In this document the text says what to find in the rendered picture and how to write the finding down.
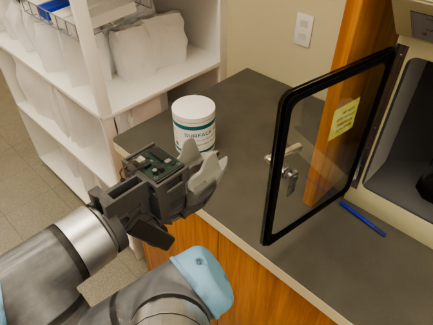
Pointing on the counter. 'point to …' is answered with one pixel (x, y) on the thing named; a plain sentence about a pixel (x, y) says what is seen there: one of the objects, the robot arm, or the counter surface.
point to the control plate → (422, 26)
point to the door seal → (288, 131)
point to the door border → (281, 135)
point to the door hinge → (380, 111)
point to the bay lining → (407, 119)
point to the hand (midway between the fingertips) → (216, 162)
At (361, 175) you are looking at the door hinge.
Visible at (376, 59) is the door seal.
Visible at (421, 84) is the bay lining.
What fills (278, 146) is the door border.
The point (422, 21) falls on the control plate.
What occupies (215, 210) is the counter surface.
